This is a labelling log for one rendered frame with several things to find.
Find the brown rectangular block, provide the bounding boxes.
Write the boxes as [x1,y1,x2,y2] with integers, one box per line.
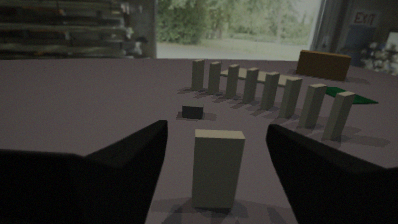
[296,50,351,81]

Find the beige flat rectangular slab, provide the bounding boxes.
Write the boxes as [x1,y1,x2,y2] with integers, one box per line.
[220,68,295,87]

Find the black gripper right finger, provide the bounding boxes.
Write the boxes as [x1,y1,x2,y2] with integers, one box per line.
[266,124,398,224]

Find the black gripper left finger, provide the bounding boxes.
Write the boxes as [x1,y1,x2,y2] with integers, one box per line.
[0,120,168,224]

